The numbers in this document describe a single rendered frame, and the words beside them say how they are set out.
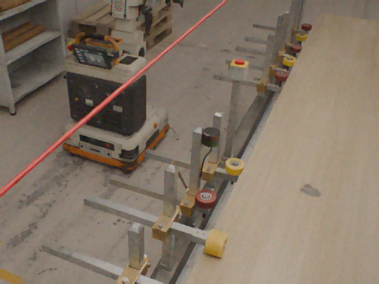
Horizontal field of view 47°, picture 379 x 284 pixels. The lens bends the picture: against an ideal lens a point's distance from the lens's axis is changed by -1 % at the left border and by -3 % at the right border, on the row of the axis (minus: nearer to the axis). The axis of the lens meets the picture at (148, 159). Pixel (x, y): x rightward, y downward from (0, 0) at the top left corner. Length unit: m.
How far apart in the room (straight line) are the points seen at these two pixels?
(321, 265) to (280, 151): 0.64
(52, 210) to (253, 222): 1.72
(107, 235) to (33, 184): 0.77
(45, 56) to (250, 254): 3.75
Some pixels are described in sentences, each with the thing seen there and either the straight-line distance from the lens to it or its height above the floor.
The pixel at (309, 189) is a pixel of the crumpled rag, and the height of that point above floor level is 0.91.
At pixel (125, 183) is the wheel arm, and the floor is 0.86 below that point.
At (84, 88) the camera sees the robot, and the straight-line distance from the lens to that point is 3.16.
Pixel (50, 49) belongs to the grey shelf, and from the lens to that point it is 4.77.
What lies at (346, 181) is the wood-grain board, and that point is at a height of 0.90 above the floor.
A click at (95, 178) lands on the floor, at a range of 3.24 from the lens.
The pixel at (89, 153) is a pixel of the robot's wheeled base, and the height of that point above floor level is 0.11.
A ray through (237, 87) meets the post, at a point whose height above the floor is 1.11.
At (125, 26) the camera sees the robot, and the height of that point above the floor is 0.95.
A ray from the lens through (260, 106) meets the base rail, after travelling 2.76.
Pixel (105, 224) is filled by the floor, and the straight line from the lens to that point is 2.87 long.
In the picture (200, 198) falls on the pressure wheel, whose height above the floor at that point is 0.91.
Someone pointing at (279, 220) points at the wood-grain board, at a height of 0.90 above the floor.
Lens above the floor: 1.98
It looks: 36 degrees down
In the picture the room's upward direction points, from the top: straight up
